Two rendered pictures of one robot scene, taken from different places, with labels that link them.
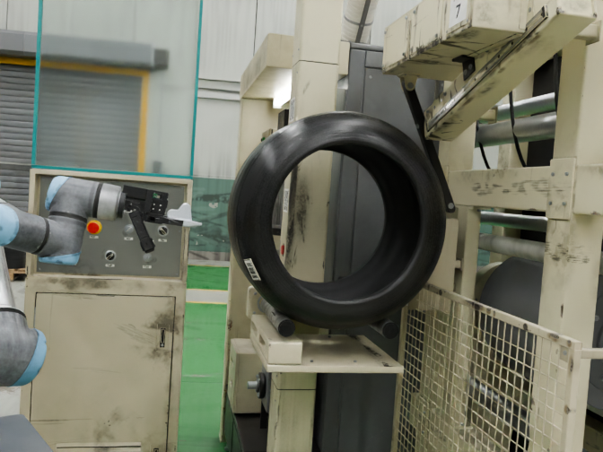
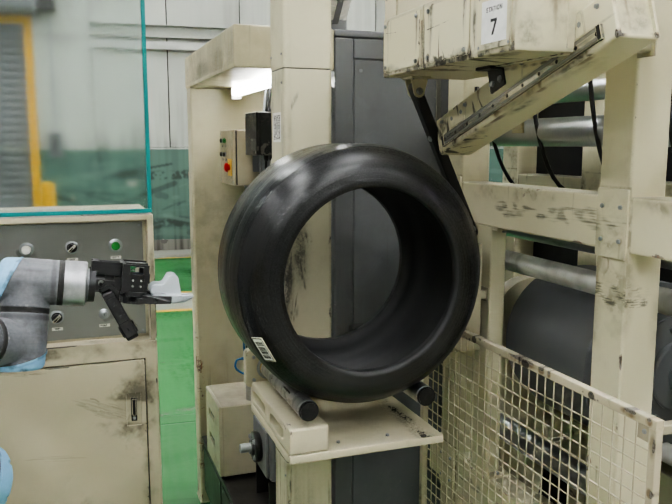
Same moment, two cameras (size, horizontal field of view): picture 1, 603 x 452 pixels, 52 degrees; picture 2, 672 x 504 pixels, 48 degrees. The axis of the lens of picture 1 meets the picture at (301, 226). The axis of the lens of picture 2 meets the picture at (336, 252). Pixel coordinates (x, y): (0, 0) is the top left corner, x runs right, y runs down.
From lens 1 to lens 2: 28 cm
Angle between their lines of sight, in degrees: 9
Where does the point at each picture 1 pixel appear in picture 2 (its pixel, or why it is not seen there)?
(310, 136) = (321, 183)
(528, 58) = (575, 77)
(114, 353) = (76, 436)
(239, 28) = not seen: outside the picture
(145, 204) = (123, 283)
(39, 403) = not seen: outside the picture
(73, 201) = (31, 291)
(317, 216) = (318, 256)
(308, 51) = (293, 56)
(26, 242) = not seen: outside the picture
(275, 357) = (298, 446)
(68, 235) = (31, 335)
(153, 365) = (126, 443)
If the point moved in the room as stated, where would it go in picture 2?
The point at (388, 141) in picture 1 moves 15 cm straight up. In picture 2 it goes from (412, 178) to (413, 107)
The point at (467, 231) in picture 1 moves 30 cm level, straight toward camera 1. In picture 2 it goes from (491, 256) to (502, 275)
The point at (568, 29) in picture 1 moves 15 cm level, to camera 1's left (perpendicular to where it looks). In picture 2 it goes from (625, 49) to (547, 48)
